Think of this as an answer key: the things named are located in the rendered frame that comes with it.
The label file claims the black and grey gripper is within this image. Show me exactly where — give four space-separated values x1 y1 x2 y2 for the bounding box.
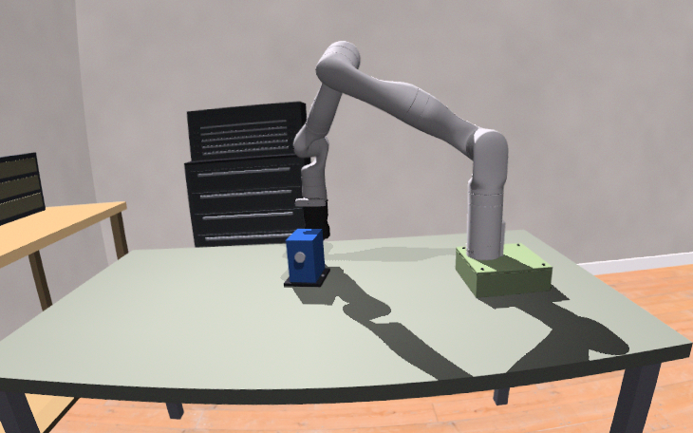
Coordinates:
295 184 330 241

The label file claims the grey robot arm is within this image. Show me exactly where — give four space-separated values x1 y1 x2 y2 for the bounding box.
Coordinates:
293 41 508 260

